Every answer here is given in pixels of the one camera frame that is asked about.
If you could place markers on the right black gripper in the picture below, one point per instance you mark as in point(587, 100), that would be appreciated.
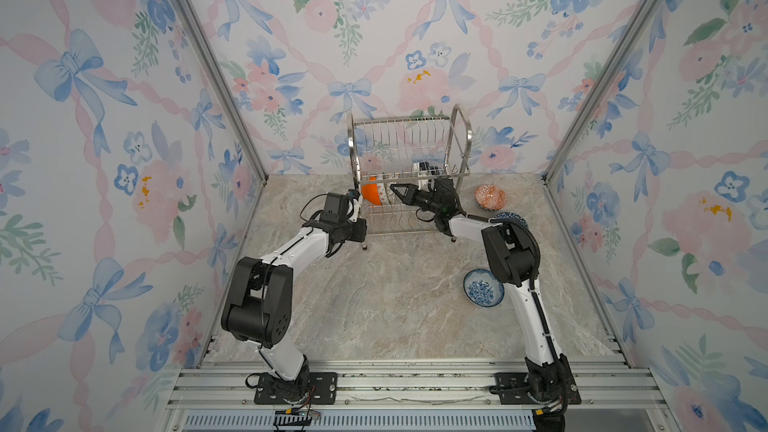
point(411, 195)

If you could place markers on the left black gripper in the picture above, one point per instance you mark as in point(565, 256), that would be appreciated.
point(360, 227)

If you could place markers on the orange plastic bowl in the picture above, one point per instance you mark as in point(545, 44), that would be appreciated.
point(373, 190)

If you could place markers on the green patterned ceramic bowl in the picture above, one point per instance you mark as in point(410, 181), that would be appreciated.
point(389, 195)

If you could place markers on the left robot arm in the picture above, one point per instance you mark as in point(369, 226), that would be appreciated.
point(259, 302)

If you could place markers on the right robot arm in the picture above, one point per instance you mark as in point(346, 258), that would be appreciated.
point(514, 258)

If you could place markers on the steel two-tier dish rack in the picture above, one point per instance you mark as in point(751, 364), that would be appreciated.
point(393, 147)

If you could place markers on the red patterned ceramic bowl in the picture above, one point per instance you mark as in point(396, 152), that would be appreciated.
point(490, 198)

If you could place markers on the blue triangle patterned bowl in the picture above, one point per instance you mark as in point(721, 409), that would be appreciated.
point(506, 216)

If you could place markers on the blue floral ceramic bowl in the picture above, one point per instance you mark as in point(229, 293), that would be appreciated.
point(483, 289)

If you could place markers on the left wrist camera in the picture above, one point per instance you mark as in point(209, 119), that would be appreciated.
point(341, 208)

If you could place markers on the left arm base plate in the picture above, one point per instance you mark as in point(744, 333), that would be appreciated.
point(313, 388)

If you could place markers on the aluminium mounting rail frame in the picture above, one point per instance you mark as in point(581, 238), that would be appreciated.
point(416, 395)

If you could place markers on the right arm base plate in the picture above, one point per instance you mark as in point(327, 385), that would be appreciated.
point(519, 388)

